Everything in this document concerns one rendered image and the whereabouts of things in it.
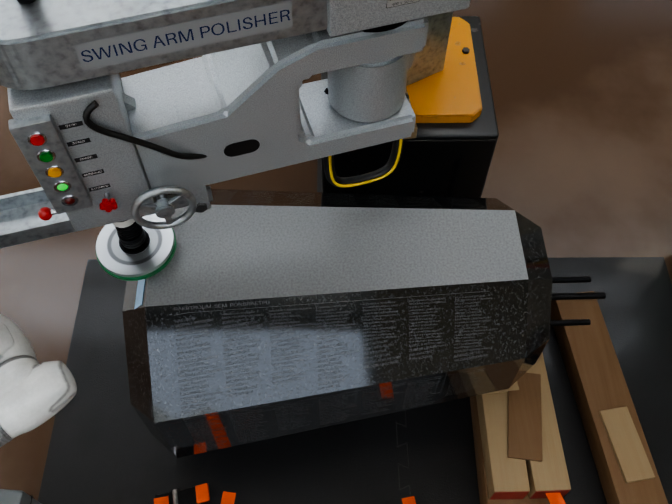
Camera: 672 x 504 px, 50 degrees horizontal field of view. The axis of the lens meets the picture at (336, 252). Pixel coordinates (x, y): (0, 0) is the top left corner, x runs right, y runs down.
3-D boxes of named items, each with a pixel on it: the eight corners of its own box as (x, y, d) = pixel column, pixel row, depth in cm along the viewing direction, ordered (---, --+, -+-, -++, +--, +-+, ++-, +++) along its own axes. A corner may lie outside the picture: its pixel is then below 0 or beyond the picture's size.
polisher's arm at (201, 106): (386, 110, 201) (399, -44, 159) (415, 173, 189) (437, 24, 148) (122, 171, 190) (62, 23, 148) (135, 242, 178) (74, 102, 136)
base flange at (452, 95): (335, 25, 269) (335, 14, 265) (467, 24, 269) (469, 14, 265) (336, 124, 243) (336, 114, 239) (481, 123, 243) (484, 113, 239)
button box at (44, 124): (91, 197, 164) (49, 110, 140) (93, 206, 163) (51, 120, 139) (56, 205, 163) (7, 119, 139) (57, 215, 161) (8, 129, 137)
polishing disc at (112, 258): (169, 277, 194) (168, 275, 193) (90, 277, 195) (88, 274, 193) (178, 213, 206) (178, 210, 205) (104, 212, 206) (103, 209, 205)
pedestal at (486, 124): (317, 139, 336) (313, 10, 273) (458, 138, 336) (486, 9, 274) (316, 259, 301) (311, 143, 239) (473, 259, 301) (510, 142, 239)
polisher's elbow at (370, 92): (338, 62, 185) (338, -1, 168) (411, 76, 182) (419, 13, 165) (317, 116, 175) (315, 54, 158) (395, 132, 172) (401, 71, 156)
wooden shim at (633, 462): (598, 412, 253) (599, 410, 252) (625, 407, 254) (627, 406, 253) (625, 483, 240) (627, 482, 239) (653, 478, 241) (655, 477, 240)
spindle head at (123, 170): (207, 139, 190) (175, 0, 152) (225, 204, 179) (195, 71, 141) (69, 171, 185) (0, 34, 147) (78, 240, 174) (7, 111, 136)
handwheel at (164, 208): (194, 191, 178) (183, 152, 165) (202, 223, 173) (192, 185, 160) (133, 206, 176) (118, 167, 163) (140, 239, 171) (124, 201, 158)
